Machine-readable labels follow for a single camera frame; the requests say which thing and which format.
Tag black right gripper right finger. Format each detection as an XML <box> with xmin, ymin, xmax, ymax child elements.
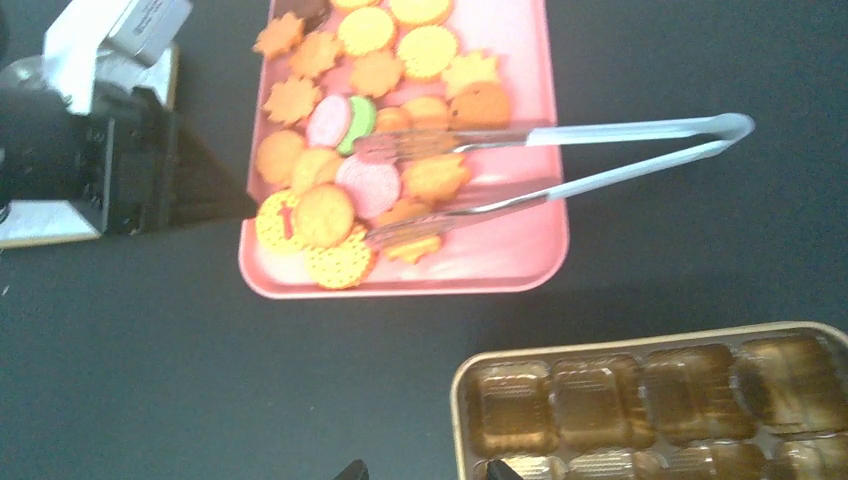
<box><xmin>485</xmin><ymin>459</ymin><xmax>523</xmax><ymax>480</ymax></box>

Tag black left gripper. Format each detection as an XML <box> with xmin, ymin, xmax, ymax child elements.
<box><xmin>1</xmin><ymin>85</ymin><xmax>178</xmax><ymax>235</ymax></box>

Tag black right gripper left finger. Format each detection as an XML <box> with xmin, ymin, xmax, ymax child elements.
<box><xmin>333</xmin><ymin>459</ymin><xmax>369</xmax><ymax>480</ymax></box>

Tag metal tongs white handles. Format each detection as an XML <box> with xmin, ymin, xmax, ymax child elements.
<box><xmin>354</xmin><ymin>113</ymin><xmax>755</xmax><ymax>249</ymax></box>

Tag pink sandwich cookie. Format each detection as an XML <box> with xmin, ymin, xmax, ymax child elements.
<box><xmin>335</xmin><ymin>155</ymin><xmax>401</xmax><ymax>220</ymax></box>
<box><xmin>305</xmin><ymin>94</ymin><xmax>352</xmax><ymax>148</ymax></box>

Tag round plain tan cookie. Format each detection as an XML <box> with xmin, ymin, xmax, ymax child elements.
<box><xmin>292</xmin><ymin>183</ymin><xmax>355</xmax><ymax>248</ymax></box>

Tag pink plastic tray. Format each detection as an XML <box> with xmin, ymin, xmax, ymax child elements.
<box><xmin>238</xmin><ymin>1</ymin><xmax>569</xmax><ymax>299</ymax></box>

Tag dark chocolate round cookie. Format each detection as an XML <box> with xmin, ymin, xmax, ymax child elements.
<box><xmin>269</xmin><ymin>0</ymin><xmax>333</xmax><ymax>34</ymax></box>

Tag green sandwich cookie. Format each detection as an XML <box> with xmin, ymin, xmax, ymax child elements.
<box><xmin>336</xmin><ymin>95</ymin><xmax>377</xmax><ymax>157</ymax></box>

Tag gold cookie tin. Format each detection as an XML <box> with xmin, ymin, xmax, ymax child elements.
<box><xmin>451</xmin><ymin>321</ymin><xmax>847</xmax><ymax>479</ymax></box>

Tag chocolate chip round cookie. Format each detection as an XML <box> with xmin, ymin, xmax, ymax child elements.
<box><xmin>449</xmin><ymin>81</ymin><xmax>512</xmax><ymax>130</ymax></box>

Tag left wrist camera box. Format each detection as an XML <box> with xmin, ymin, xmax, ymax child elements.
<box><xmin>42</xmin><ymin>0</ymin><xmax>193</xmax><ymax>115</ymax></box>

